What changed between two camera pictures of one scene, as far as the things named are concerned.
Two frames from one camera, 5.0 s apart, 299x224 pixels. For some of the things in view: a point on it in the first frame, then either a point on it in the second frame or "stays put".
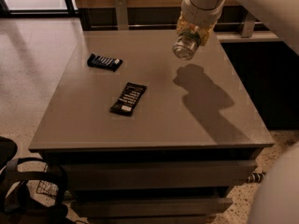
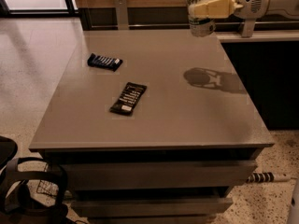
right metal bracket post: (249, 26) stays put
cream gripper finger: (204, 35) → (220, 7)
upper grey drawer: (158, 175) stays put
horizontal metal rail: (135, 25) stays put
